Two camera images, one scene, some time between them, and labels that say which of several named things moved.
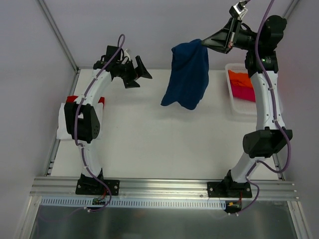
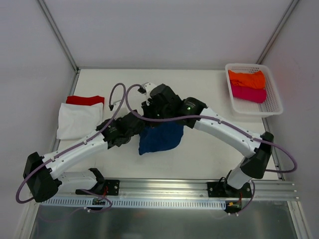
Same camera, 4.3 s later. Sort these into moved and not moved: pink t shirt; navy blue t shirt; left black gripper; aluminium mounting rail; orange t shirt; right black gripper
Moved: navy blue t shirt; right black gripper; left black gripper
Not moved: orange t shirt; pink t shirt; aluminium mounting rail
